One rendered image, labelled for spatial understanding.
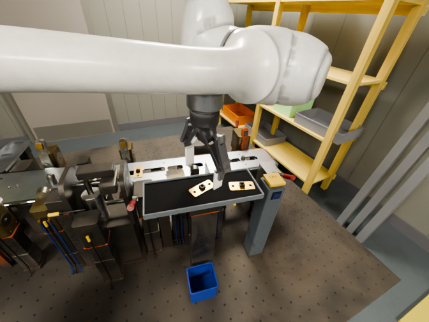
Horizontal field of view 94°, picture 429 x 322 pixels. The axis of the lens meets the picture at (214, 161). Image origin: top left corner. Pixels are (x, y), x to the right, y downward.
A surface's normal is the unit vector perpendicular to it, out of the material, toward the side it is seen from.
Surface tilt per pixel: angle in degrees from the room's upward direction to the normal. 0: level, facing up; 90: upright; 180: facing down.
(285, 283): 0
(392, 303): 0
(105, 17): 90
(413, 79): 90
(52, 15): 90
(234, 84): 108
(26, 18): 90
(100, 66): 77
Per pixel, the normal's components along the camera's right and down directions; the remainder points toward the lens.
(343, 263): 0.06, -0.80
